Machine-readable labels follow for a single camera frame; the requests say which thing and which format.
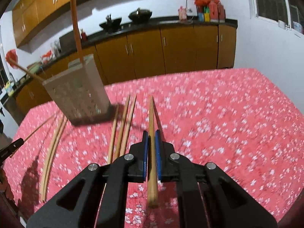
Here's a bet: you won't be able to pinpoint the black wok left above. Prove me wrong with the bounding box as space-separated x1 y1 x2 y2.
99 14 122 33

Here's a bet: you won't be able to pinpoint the brown upper cabinets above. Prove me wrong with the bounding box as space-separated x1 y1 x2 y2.
11 0 91 48

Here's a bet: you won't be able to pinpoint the red sauce bottle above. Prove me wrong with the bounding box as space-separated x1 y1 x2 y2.
80 29 88 42

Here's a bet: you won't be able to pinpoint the window with grille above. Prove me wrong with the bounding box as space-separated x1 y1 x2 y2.
253 0 303 34

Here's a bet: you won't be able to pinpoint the red hanging plastic bag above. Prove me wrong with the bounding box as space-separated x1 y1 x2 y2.
6 49 19 69

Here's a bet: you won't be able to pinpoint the beige perforated utensil holder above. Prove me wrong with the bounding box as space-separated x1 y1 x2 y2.
42 54 113 126

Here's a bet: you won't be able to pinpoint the green bowl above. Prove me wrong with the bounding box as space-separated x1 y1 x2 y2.
27 61 43 74

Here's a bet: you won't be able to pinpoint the red bags and boxes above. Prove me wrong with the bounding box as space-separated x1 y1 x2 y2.
194 0 226 23

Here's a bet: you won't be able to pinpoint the red floral tablecloth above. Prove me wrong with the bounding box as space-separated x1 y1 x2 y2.
4 68 303 227

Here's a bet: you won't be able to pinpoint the dark cutting board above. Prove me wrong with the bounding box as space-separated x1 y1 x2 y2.
59 31 76 52

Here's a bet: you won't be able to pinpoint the brown lower kitchen cabinets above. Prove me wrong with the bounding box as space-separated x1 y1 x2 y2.
14 23 238 114

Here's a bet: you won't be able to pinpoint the wooden chopstick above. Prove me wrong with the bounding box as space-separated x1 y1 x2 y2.
107 105 119 164
39 115 64 202
70 0 85 64
113 94 130 161
147 96 158 208
10 113 57 158
120 95 137 156
42 115 67 202
7 57 45 82

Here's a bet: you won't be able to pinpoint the black wok with lid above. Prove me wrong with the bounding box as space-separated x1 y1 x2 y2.
128 8 153 24

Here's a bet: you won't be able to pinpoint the yellow detergent bottle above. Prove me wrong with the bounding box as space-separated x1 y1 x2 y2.
5 81 15 97

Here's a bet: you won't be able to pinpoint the pink bottle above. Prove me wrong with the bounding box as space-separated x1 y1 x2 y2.
178 6 187 21

